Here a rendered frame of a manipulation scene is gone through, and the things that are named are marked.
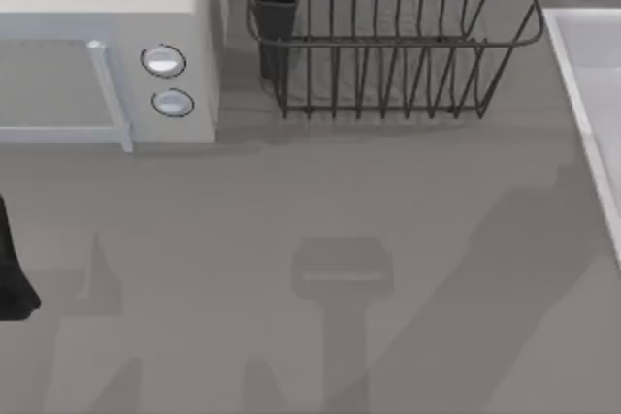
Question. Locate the small microwave knob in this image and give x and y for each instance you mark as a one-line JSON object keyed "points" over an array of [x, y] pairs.
{"points": [[172, 103]]}

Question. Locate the dark grey cutlery holder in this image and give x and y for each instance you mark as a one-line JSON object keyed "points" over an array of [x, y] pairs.
{"points": [[274, 7]]}

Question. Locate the large microwave knob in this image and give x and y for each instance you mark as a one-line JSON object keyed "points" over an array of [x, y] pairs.
{"points": [[163, 61]]}

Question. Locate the microwave oven door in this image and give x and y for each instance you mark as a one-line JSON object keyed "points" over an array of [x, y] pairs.
{"points": [[48, 84]]}

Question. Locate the white sink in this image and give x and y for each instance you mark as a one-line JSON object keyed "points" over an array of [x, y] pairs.
{"points": [[589, 74]]}

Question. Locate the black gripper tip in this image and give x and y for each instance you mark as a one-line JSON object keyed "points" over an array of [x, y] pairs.
{"points": [[12, 278]]}

